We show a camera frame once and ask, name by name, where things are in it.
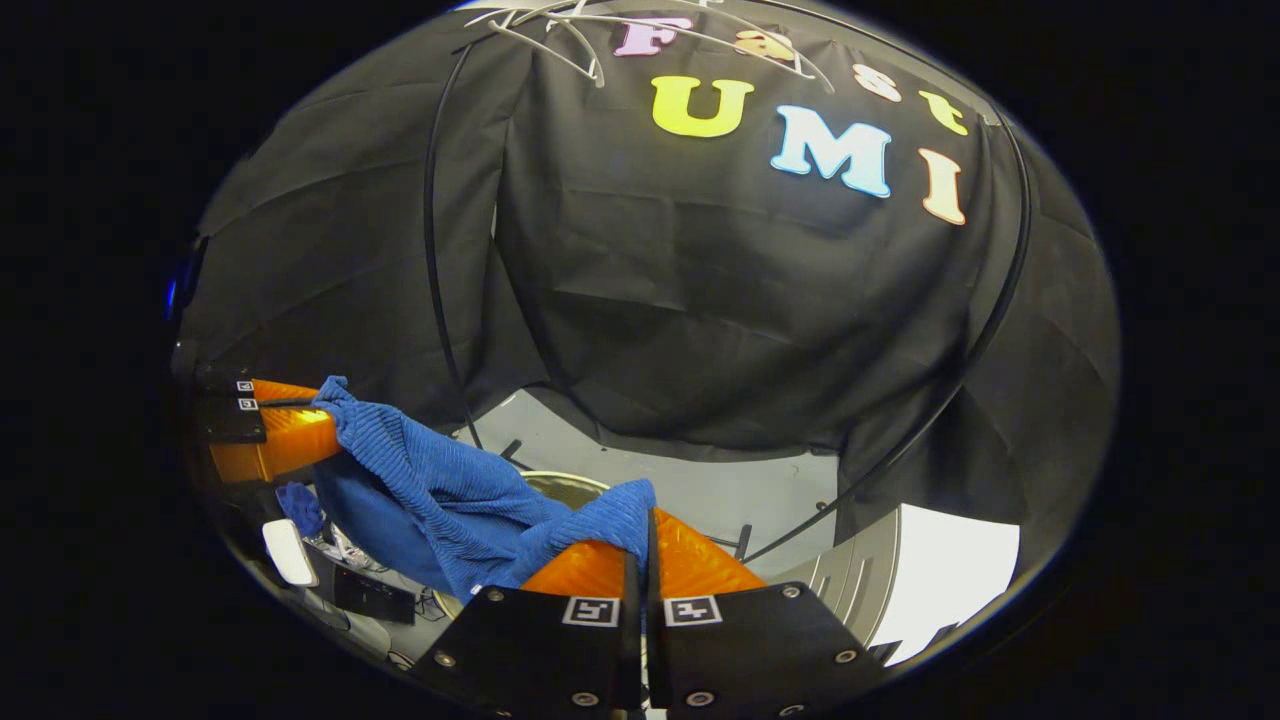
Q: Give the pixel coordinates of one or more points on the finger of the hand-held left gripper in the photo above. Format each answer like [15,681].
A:
[280,445]
[280,390]

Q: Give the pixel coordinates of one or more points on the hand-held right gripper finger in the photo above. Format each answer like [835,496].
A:
[653,640]
[631,640]

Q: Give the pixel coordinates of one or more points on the round beige laundry hamper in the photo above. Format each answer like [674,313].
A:
[575,490]

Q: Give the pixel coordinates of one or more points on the black metal clothes rack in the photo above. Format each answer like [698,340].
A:
[432,300]

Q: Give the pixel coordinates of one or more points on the white plastic clothes hanger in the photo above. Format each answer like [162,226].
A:
[597,72]
[798,70]

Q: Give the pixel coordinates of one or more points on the white oval object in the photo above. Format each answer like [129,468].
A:
[290,552]

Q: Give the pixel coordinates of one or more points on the black flat box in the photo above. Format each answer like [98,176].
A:
[372,596]

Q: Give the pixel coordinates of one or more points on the white storage cabinet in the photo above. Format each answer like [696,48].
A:
[950,570]

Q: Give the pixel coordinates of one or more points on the black backdrop cloth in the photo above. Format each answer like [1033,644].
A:
[700,300]

